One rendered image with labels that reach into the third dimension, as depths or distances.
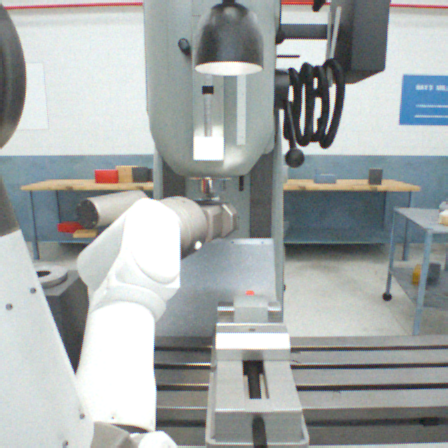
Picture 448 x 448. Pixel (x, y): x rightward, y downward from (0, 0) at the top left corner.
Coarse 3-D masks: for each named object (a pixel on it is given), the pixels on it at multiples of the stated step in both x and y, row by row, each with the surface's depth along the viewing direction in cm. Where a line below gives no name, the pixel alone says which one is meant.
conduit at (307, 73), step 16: (304, 64) 83; (336, 64) 78; (304, 80) 77; (320, 80) 78; (336, 80) 76; (320, 96) 78; (336, 96) 76; (320, 112) 79; (336, 112) 77; (304, 128) 80; (320, 128) 80; (336, 128) 79; (304, 144) 84; (320, 144) 87
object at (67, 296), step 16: (48, 272) 65; (64, 272) 64; (48, 288) 60; (64, 288) 60; (80, 288) 66; (48, 304) 58; (64, 304) 60; (80, 304) 66; (64, 320) 59; (80, 320) 66; (64, 336) 60; (80, 336) 66; (80, 352) 66
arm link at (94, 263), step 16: (128, 192) 46; (80, 208) 40; (96, 208) 39; (112, 208) 42; (128, 208) 44; (176, 208) 47; (80, 224) 41; (96, 224) 40; (112, 224) 41; (96, 240) 42; (112, 240) 39; (192, 240) 48; (80, 256) 43; (96, 256) 41; (112, 256) 40; (80, 272) 42; (96, 272) 41; (96, 288) 43
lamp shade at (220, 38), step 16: (208, 16) 34; (224, 16) 33; (240, 16) 33; (256, 16) 35; (208, 32) 34; (224, 32) 33; (240, 32) 33; (256, 32) 34; (208, 48) 34; (224, 48) 33; (240, 48) 33; (256, 48) 34; (208, 64) 39; (224, 64) 40; (240, 64) 40; (256, 64) 35
